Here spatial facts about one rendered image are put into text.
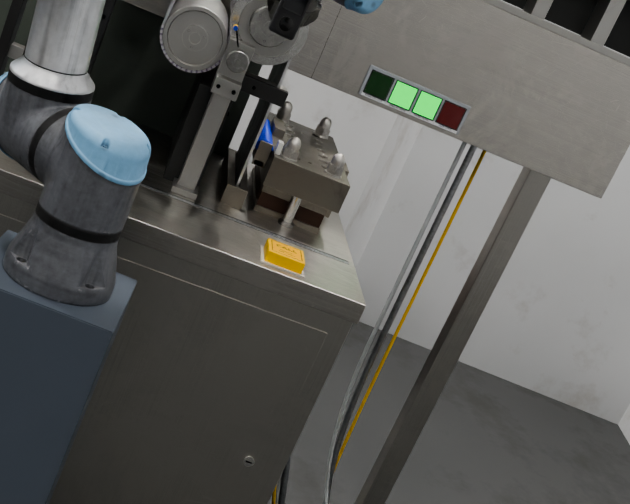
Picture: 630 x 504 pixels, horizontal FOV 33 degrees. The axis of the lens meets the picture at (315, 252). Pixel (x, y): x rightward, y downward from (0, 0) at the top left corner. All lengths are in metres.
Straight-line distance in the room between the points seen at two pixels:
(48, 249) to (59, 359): 0.14
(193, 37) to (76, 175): 0.71
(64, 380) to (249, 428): 0.64
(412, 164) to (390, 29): 1.99
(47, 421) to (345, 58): 1.21
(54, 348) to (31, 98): 0.33
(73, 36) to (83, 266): 0.30
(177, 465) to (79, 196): 0.79
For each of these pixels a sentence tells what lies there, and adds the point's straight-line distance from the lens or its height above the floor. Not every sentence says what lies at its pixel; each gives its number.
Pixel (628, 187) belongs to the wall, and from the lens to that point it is 4.51.
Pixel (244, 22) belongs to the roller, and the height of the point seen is 1.24.
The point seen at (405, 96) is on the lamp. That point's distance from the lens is 2.39.
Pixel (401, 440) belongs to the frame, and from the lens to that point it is 2.91.
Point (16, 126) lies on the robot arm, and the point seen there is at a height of 1.07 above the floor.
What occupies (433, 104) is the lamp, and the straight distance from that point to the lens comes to 2.41.
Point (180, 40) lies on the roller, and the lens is 2.03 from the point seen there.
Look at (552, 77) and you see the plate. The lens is 2.47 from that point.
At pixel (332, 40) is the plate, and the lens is 2.36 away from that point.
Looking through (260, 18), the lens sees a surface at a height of 1.26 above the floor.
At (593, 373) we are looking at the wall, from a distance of 4.77.
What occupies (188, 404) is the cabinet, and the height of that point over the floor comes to 0.59.
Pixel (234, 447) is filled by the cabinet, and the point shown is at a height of 0.54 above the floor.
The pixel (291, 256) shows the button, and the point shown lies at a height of 0.92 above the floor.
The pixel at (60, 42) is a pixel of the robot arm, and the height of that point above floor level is 1.19.
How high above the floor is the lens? 1.48
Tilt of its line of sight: 17 degrees down
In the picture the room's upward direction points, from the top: 24 degrees clockwise
